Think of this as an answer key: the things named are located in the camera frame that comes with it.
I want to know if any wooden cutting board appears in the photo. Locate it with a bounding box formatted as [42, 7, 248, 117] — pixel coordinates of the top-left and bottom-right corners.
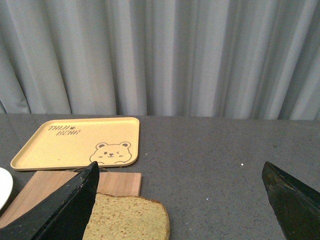
[0, 171, 142, 228]

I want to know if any yellow bear tray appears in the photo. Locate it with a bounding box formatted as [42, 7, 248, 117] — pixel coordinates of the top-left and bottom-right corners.
[10, 117, 140, 171]

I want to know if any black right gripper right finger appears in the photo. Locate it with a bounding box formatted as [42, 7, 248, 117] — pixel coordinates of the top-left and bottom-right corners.
[261, 161, 320, 240]

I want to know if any white round plate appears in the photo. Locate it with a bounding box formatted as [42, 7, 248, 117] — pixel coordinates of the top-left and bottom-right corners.
[0, 167, 14, 210]

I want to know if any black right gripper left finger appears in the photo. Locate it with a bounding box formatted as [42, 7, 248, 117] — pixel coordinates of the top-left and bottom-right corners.
[0, 161, 100, 240]

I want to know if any bread slice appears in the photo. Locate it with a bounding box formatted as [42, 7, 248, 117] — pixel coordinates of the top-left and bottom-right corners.
[83, 193, 170, 240]

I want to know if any grey curtain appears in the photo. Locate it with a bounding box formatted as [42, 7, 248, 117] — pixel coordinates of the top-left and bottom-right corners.
[0, 0, 320, 120]

